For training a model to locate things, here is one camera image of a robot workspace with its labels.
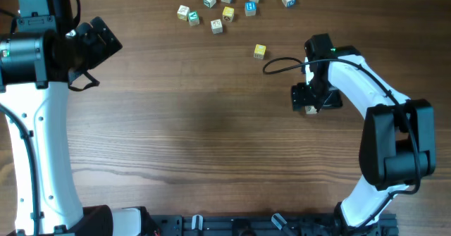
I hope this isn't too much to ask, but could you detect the yellow edge block far left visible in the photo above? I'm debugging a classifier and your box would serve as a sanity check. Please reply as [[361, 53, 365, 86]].
[[177, 5, 190, 21]]

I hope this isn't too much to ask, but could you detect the blue H block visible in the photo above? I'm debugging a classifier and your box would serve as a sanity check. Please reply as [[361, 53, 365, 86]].
[[245, 1, 257, 16]]

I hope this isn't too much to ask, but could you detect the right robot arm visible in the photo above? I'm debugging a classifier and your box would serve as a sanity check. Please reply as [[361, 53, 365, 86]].
[[291, 34, 436, 233]]

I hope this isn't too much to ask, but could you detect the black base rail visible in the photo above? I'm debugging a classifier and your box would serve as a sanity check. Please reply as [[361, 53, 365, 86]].
[[152, 213, 399, 236]]

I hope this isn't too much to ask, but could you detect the red A block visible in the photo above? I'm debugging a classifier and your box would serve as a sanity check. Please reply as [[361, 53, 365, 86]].
[[305, 106, 318, 115]]

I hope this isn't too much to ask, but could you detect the yellow top block lower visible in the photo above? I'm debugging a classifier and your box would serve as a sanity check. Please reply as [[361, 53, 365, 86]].
[[254, 44, 266, 60]]

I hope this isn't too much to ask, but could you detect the green V block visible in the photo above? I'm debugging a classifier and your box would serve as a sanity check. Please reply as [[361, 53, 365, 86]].
[[187, 11, 200, 26]]

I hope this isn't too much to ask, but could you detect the white block red side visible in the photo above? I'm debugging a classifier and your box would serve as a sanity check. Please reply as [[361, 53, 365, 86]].
[[211, 19, 223, 35]]

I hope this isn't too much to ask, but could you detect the yellow top block upper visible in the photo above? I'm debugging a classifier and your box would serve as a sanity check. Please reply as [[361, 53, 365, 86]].
[[222, 6, 235, 22]]

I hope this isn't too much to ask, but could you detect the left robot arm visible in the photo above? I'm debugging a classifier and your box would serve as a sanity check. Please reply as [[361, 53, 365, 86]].
[[1, 0, 155, 235]]

